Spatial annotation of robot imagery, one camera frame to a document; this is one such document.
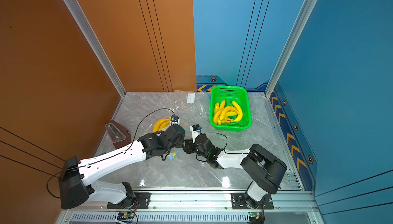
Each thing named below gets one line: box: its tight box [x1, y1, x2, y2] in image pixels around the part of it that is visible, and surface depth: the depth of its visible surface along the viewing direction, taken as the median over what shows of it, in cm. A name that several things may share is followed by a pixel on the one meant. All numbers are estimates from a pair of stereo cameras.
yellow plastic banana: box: [212, 100, 240, 126], surface depth 102 cm
